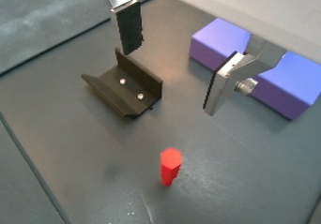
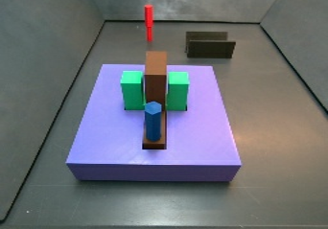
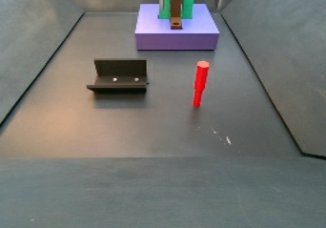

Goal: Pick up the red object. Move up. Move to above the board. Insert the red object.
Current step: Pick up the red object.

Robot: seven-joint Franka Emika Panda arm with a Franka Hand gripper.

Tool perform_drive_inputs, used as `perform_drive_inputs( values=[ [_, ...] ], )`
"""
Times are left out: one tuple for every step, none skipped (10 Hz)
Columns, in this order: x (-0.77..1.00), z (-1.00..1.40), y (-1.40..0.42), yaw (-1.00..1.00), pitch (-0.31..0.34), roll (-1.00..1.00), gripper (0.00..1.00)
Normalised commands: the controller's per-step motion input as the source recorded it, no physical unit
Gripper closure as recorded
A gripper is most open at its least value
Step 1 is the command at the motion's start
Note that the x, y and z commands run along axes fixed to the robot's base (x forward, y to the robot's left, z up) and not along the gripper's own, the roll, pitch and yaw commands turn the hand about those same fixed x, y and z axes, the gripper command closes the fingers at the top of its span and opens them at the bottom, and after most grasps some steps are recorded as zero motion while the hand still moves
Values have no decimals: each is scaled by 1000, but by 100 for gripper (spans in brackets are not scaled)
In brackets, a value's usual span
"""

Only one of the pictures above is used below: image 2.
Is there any red peg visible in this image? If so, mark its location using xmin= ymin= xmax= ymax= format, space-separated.
xmin=144 ymin=4 xmax=155 ymax=41

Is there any purple board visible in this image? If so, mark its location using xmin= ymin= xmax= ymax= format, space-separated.
xmin=68 ymin=64 xmax=242 ymax=182

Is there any blue hexagonal peg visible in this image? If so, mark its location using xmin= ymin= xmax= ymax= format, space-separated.
xmin=145 ymin=102 xmax=163 ymax=142

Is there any right green block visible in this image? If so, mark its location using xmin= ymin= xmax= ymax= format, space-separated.
xmin=167 ymin=72 xmax=191 ymax=111

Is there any green block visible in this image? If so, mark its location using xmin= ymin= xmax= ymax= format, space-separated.
xmin=121 ymin=71 xmax=144 ymax=110
xmin=167 ymin=72 xmax=191 ymax=111

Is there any left green block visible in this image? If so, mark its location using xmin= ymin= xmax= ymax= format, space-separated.
xmin=121 ymin=71 xmax=144 ymax=110

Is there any brown tall block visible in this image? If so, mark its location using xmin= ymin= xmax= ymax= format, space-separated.
xmin=143 ymin=51 xmax=167 ymax=149

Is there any front black plate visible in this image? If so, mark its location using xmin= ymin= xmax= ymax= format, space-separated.
xmin=188 ymin=40 xmax=236 ymax=58

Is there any black plate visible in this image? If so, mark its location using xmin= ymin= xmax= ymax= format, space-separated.
xmin=188 ymin=40 xmax=236 ymax=58
xmin=187 ymin=32 xmax=228 ymax=53

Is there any rear black plate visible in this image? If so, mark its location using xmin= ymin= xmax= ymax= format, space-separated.
xmin=187 ymin=32 xmax=228 ymax=53

